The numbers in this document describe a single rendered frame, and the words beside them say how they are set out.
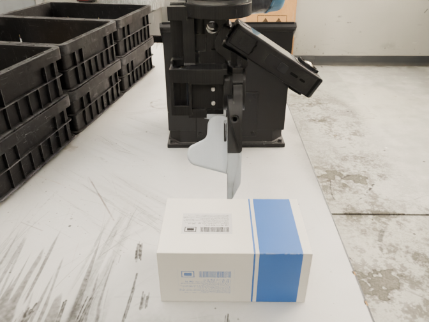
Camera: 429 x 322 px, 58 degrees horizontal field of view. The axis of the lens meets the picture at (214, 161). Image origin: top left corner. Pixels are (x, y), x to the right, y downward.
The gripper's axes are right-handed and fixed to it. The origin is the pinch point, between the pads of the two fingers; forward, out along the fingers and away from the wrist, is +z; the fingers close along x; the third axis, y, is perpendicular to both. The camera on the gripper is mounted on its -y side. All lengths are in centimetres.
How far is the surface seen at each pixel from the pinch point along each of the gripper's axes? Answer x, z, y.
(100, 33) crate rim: -62, -4, 33
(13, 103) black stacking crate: -24.9, 1.2, 40.6
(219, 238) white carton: 3.2, 9.3, 1.8
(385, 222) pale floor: -99, 89, -74
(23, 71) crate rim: -29.1, -3.7, 39.3
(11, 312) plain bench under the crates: 8.1, 18.1, 30.0
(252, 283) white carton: 6.0, 14.7, -2.6
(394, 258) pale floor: -76, 89, -69
